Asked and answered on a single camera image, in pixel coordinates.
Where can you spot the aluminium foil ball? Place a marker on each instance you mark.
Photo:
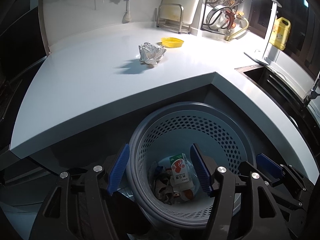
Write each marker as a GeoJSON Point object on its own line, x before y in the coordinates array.
{"type": "Point", "coordinates": [151, 54]}

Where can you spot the black wire dish rack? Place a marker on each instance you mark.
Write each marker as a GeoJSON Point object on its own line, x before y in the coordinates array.
{"type": "Point", "coordinates": [207, 9]}

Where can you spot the steel cutting board rack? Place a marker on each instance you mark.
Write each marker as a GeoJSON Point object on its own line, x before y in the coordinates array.
{"type": "Point", "coordinates": [175, 17]}

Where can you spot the green white milk carton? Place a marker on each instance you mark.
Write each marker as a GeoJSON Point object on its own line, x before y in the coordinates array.
{"type": "Point", "coordinates": [180, 172]}

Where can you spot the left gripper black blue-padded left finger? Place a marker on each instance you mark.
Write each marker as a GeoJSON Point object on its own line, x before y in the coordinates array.
{"type": "Point", "coordinates": [77, 205]}

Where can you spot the yellow plastic lid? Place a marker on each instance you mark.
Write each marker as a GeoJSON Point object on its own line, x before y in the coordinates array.
{"type": "Point", "coordinates": [171, 42]}

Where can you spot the round steel pan lid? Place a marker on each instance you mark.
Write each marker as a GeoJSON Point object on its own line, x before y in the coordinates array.
{"type": "Point", "coordinates": [216, 18]}

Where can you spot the black cloth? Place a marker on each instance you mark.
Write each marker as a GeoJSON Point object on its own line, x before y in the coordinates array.
{"type": "Point", "coordinates": [163, 187]}

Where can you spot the yellow oil jug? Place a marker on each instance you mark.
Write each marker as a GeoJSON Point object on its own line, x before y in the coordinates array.
{"type": "Point", "coordinates": [280, 33]}

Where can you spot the black sink basin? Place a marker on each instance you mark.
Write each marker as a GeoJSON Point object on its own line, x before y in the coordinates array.
{"type": "Point", "coordinates": [278, 90]}

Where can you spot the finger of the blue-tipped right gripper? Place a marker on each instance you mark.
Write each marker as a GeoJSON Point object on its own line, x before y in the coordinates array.
{"type": "Point", "coordinates": [267, 163]}

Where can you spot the red white snack wrapper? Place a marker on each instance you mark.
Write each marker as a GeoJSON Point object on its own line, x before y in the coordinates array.
{"type": "Point", "coordinates": [184, 196]}

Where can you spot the grey perforated trash basket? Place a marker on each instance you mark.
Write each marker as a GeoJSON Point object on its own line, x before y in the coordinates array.
{"type": "Point", "coordinates": [170, 131]}

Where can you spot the white dish brush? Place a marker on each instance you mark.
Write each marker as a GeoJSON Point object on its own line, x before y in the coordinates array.
{"type": "Point", "coordinates": [127, 16]}

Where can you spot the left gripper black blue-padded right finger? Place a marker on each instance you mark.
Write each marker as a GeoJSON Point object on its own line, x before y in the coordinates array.
{"type": "Point", "coordinates": [202, 172]}

